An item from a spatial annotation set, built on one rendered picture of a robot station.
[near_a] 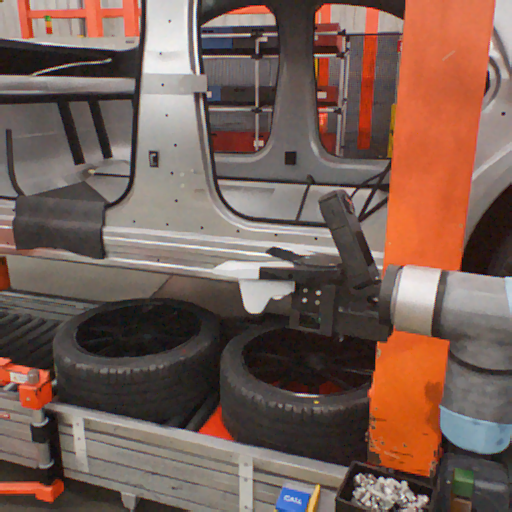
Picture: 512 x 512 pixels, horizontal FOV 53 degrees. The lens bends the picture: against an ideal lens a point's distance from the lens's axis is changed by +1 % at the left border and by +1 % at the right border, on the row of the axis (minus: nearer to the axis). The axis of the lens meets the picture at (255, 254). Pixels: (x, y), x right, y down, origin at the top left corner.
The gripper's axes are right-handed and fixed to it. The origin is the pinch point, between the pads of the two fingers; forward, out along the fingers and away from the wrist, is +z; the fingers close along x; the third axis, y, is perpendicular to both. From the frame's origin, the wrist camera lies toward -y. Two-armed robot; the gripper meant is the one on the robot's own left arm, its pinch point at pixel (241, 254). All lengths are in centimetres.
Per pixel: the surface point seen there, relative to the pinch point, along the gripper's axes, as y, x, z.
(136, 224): 17, 101, 97
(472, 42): -36, 52, -20
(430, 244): 4, 57, -17
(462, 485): 53, 50, -29
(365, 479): 61, 53, -9
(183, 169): -6, 100, 75
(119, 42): -114, 377, 338
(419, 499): 60, 52, -21
